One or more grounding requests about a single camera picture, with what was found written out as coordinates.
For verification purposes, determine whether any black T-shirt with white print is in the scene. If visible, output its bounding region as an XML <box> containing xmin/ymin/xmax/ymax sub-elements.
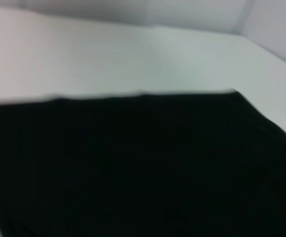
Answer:
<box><xmin>0</xmin><ymin>90</ymin><xmax>286</xmax><ymax>237</ymax></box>

